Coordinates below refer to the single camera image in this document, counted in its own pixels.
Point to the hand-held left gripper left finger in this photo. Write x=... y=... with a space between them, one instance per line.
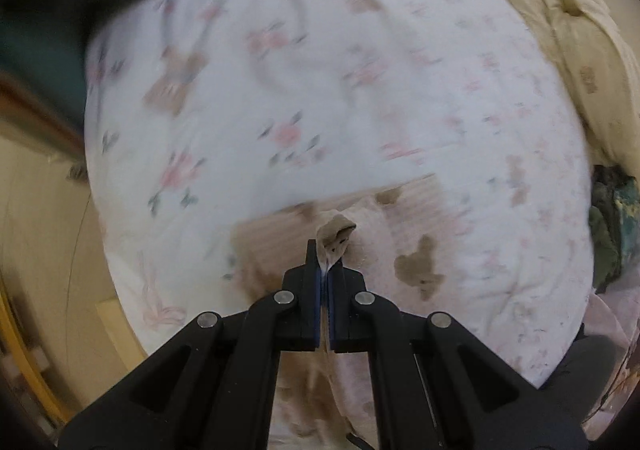
x=316 y=302

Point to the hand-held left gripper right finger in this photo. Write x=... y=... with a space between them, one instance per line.
x=332 y=310

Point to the pink bear print pants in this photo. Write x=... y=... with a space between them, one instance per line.
x=390 y=230

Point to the white floral bed sheet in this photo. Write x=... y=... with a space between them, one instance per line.
x=300 y=79

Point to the green patterned garment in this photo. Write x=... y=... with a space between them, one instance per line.
x=612 y=230

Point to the cream bear print duvet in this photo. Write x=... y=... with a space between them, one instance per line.
x=575 y=29

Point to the wooden bed frame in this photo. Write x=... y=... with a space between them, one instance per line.
x=30 y=109

